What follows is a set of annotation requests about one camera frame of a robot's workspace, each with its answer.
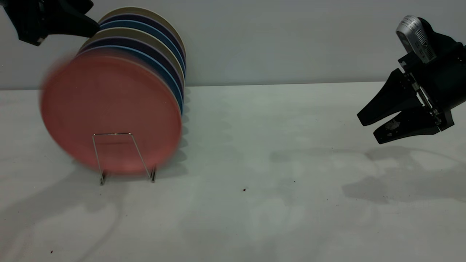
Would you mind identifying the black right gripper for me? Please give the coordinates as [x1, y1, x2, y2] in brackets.
[357, 17, 466, 144]

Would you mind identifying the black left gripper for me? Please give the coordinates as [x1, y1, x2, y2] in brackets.
[0, 0, 101, 46]

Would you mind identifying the pink plate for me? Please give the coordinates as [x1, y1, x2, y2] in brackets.
[39, 53, 182, 174]

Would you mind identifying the beige plate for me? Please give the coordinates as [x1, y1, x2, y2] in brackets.
[99, 7, 187, 62]
[87, 28, 185, 88]

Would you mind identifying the teal blue plate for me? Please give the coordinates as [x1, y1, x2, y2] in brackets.
[76, 45, 183, 114]
[99, 20, 186, 80]

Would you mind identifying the dark purple plate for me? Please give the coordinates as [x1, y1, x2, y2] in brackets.
[100, 14, 187, 70]
[81, 37, 184, 96]

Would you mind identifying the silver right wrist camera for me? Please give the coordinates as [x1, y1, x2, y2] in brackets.
[396, 15, 436, 64]

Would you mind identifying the metal wire plate rack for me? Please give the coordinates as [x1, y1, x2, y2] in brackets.
[92, 133, 157, 185]

